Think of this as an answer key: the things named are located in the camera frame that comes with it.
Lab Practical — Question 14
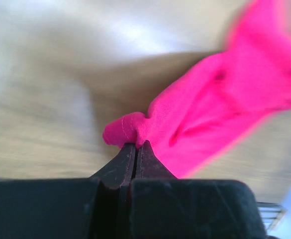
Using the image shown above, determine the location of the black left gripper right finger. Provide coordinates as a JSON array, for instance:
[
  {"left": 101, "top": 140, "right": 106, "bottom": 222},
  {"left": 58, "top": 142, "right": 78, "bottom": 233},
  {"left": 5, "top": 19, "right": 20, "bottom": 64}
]
[{"left": 134, "top": 140, "right": 176, "bottom": 179}]

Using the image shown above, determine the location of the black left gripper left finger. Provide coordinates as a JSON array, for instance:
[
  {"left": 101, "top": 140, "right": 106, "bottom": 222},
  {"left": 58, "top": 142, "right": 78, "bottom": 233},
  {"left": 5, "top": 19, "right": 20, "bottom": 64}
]
[{"left": 90, "top": 143, "right": 136, "bottom": 189}]

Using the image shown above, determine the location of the pink red t shirt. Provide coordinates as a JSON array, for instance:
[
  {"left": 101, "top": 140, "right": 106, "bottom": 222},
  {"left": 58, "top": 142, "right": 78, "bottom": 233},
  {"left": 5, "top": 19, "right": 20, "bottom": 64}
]
[{"left": 102, "top": 0, "right": 291, "bottom": 178}]

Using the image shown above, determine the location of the aluminium frame rail left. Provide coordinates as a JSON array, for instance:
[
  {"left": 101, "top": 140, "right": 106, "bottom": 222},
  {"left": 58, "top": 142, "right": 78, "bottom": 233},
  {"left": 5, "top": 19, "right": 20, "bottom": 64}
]
[{"left": 257, "top": 202, "right": 287, "bottom": 232}]

